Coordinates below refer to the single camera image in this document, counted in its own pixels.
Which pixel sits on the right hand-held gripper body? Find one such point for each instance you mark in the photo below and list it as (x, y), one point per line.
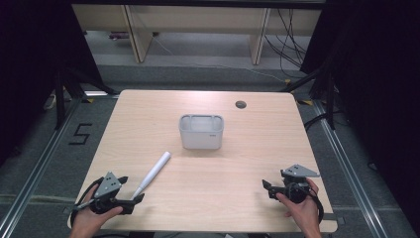
(297, 190)

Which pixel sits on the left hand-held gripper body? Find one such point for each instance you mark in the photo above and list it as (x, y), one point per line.
(108, 185)

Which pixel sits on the white tube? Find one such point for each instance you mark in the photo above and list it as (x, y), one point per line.
(155, 170)

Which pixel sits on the grey plastic holder box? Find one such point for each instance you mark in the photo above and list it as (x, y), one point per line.
(201, 137)

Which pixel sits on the person's right hand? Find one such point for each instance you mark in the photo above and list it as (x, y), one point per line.
(307, 214)

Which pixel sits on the person's left hand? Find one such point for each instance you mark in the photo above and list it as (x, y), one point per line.
(87, 219)

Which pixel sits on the yellow tape piece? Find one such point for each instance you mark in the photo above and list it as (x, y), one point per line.
(306, 102)

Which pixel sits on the black metal stand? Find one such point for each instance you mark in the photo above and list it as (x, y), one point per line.
(330, 99)
(60, 99)

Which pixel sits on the black curtain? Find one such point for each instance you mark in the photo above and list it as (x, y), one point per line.
(379, 82)
(29, 66)

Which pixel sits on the light wooden desk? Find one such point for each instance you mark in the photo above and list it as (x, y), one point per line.
(198, 20)

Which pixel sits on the aluminium floor rail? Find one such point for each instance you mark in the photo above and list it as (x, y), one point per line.
(36, 172)
(350, 178)

